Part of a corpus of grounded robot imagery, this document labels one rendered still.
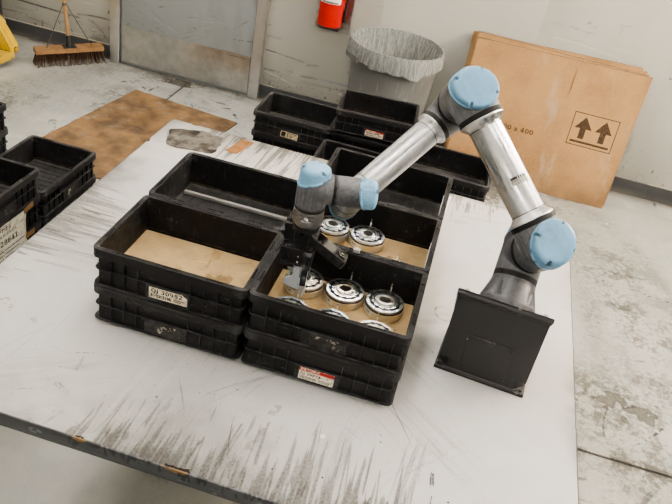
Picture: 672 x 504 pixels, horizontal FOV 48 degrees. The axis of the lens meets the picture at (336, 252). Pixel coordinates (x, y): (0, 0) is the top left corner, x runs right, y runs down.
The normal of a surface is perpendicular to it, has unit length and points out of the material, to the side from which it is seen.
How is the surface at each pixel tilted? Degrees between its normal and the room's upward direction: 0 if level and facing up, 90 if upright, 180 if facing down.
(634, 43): 90
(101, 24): 90
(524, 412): 0
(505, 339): 90
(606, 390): 0
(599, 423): 0
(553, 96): 80
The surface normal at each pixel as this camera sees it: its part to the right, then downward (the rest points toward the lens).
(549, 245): 0.21, -0.02
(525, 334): -0.33, 0.47
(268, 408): 0.17, -0.82
